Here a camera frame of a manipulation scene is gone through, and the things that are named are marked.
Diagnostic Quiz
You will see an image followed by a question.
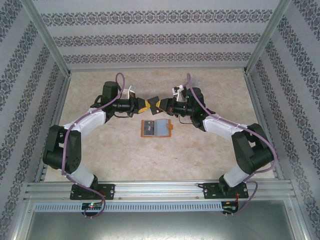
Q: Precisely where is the orange card holder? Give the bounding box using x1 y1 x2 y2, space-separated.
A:
140 118 174 139

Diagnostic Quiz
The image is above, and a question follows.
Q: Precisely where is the black VIP card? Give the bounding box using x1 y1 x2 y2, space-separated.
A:
142 120 156 137

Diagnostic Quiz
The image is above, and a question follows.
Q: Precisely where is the left controller board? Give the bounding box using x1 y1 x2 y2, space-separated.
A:
81 202 104 211

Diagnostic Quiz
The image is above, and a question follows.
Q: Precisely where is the controller board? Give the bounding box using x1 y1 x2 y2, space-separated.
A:
221 200 240 210
81 202 104 211

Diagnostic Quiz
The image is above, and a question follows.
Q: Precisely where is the right controller board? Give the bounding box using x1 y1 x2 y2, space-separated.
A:
221 200 240 210

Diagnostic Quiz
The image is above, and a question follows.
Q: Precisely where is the grey metal panel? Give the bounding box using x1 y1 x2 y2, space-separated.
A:
24 211 300 240

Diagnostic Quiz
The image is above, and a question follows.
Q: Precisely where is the aluminium side rail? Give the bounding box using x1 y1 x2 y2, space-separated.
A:
33 73 73 183
243 72 286 181

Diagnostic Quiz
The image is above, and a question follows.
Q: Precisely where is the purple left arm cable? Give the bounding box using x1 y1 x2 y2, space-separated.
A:
60 72 126 220

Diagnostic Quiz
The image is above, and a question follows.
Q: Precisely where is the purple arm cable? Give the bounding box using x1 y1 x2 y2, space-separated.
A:
186 72 278 217
60 72 126 220

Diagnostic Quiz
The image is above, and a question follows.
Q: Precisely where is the aluminium mounting rail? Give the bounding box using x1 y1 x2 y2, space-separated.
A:
23 181 295 202

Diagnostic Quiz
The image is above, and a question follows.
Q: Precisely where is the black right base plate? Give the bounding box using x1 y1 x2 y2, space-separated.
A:
198 182 248 200

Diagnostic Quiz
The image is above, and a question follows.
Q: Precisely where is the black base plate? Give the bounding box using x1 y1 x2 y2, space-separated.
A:
198 182 248 200
70 183 116 201

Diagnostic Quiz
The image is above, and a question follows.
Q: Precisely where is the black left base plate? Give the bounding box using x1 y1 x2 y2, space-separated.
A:
70 183 116 201

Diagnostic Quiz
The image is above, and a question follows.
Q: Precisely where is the aluminium frame post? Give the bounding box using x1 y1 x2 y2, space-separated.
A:
242 0 294 76
22 0 73 77

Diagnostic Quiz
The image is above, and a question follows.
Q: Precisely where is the slotted grey cable duct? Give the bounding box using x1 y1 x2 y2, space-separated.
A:
33 201 224 212

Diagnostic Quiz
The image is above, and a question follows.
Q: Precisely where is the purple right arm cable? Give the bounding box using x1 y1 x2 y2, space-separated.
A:
186 72 278 217

